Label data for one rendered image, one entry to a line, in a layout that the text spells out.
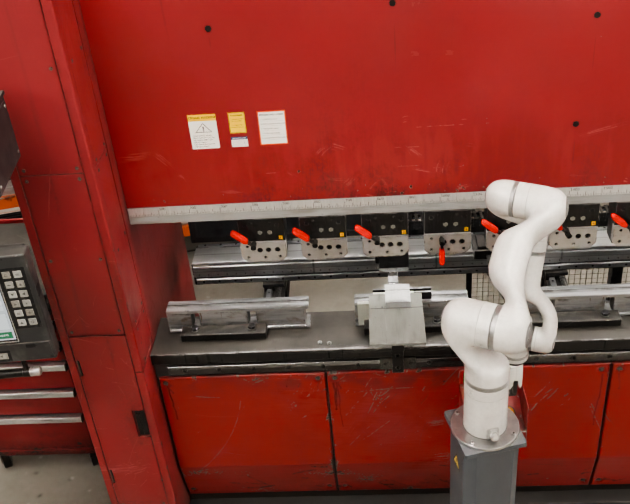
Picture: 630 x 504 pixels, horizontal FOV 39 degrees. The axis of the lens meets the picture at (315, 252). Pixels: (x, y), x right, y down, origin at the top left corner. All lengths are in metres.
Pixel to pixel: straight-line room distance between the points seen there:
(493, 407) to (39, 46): 1.54
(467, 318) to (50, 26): 1.31
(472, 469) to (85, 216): 1.33
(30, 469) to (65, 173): 1.82
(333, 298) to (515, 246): 2.41
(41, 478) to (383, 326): 1.81
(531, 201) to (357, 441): 1.28
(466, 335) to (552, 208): 0.42
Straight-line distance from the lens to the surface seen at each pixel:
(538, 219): 2.44
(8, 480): 4.15
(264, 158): 2.76
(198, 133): 2.75
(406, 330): 2.90
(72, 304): 2.94
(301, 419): 3.28
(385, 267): 3.00
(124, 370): 3.07
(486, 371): 2.39
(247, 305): 3.12
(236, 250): 3.38
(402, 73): 2.63
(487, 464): 2.59
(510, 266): 2.37
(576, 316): 3.15
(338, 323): 3.15
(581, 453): 3.49
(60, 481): 4.06
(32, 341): 2.62
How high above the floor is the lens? 2.85
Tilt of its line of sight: 34 degrees down
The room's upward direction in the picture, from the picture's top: 5 degrees counter-clockwise
